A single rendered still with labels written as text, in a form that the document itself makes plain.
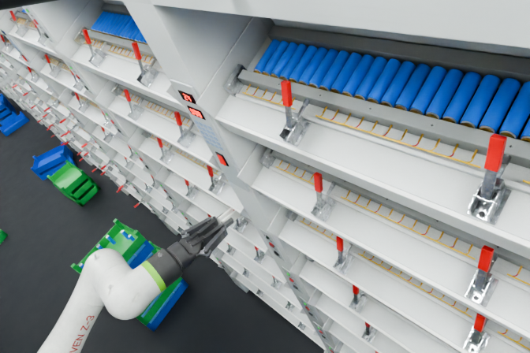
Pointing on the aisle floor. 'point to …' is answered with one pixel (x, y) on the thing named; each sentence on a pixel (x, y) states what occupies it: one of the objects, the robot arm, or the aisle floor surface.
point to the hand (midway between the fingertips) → (229, 217)
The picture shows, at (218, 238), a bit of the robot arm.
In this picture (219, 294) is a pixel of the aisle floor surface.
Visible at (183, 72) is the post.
